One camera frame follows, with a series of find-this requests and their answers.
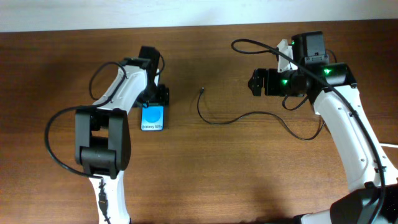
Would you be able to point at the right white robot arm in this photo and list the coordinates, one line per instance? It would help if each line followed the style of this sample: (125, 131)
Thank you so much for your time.
(304, 68)

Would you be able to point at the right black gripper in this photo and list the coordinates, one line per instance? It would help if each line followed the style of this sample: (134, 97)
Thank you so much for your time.
(265, 81)

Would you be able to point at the blue Galaxy smartphone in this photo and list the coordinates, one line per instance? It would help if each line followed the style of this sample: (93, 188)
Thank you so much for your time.
(152, 118)

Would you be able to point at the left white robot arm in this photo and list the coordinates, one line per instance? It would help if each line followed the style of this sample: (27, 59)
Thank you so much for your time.
(102, 138)

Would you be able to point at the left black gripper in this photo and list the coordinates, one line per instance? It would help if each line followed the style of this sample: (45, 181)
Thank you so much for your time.
(161, 95)

